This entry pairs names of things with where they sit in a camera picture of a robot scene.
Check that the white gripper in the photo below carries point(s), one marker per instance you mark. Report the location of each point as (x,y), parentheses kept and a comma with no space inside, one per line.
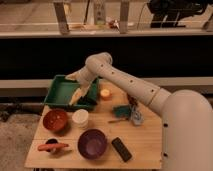
(85,77)

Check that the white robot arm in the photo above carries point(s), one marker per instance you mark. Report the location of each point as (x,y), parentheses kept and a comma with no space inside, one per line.
(187,116)

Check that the green plastic tray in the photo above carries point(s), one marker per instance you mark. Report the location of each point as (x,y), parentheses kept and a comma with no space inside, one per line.
(61,91)

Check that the white cup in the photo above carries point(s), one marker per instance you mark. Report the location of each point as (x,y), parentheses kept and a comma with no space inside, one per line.
(81,118)

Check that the green sponge block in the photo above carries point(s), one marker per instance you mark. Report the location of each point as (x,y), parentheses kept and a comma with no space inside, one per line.
(122,111)

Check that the red bowl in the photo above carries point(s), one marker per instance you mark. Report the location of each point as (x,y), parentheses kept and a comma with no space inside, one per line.
(55,120)

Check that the wooden stick utensil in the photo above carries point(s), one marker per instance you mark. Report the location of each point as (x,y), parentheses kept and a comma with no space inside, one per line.
(118,120)

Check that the purple bowl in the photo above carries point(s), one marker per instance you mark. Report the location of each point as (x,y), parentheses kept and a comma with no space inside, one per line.
(92,144)

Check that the black remote control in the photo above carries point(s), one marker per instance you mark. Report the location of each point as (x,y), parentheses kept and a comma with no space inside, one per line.
(121,149)

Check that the small dark cup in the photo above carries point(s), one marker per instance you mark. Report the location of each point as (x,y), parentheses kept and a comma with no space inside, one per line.
(51,141)

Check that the orange carrot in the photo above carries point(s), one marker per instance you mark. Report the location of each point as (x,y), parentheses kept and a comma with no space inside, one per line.
(45,147)

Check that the black office chair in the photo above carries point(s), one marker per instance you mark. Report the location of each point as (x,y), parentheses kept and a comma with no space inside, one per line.
(167,13)

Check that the left wooden post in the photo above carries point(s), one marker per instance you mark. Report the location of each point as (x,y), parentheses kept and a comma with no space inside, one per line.
(61,17)

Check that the wooden post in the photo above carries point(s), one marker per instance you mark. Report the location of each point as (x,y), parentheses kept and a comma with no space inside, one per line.
(61,17)
(124,12)

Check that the right wooden post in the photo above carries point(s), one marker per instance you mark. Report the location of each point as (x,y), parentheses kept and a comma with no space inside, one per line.
(124,12)

